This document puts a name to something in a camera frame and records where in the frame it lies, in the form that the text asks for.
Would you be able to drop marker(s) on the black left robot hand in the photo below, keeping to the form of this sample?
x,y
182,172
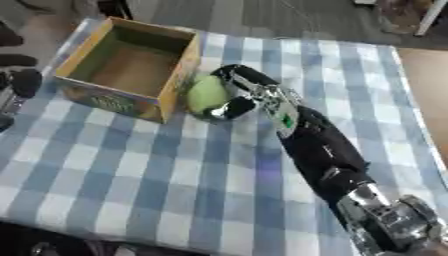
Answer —
x,y
26,81

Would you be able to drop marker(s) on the silver and black right robot arm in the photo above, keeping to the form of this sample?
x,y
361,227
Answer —
x,y
324,150

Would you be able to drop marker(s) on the white furniture leg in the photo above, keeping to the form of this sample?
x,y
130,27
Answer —
x,y
430,16

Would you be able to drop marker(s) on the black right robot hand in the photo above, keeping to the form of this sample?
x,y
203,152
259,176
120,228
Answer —
x,y
248,76

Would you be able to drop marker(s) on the light green toy fruit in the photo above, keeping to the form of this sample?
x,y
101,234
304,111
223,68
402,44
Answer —
x,y
205,93

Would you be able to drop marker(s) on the tan cardboard box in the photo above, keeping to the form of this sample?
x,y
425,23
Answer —
x,y
134,68

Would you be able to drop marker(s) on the brown bag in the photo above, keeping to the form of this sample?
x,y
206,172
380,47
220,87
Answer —
x,y
401,15

